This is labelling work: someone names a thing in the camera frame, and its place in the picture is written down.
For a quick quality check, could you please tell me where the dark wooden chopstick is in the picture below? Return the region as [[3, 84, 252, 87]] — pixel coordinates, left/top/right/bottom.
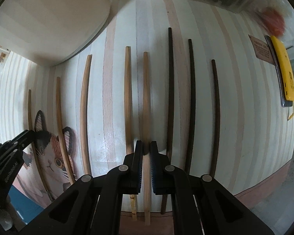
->
[[185, 39, 196, 174], [209, 59, 221, 176], [160, 27, 174, 215]]

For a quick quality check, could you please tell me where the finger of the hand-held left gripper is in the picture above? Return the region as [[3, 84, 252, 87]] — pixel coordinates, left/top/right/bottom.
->
[[0, 130, 36, 162]]

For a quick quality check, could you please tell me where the light wooden chopstick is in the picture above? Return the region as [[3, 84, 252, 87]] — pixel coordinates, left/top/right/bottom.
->
[[124, 46, 138, 224], [142, 51, 152, 226], [80, 54, 93, 177], [56, 77, 76, 185], [27, 89, 53, 200]]

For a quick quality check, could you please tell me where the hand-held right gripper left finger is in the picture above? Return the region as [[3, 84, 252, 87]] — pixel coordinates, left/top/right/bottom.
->
[[18, 140, 144, 235]]

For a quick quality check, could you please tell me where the yellow device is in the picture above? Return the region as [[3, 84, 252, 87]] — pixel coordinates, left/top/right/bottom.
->
[[270, 35, 294, 101]]

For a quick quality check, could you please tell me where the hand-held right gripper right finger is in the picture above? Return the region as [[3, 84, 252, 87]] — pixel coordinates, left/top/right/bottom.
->
[[150, 141, 275, 235]]

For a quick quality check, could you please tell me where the black flat device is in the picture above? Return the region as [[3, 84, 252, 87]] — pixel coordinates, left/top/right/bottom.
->
[[265, 35, 294, 107]]

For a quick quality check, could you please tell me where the striped cat print mat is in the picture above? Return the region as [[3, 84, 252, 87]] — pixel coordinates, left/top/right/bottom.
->
[[0, 0, 294, 224]]

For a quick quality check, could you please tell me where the blue cabinet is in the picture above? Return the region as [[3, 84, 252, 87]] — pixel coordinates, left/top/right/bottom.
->
[[8, 185, 46, 226]]

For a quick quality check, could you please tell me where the brown label card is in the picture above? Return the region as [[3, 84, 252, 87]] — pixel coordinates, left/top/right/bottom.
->
[[248, 35, 276, 66]]

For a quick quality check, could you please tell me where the yellow strap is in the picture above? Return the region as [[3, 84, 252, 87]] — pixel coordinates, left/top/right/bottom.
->
[[287, 100, 294, 121]]

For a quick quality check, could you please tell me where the large white container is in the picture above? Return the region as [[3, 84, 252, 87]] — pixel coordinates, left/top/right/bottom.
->
[[0, 0, 112, 66]]

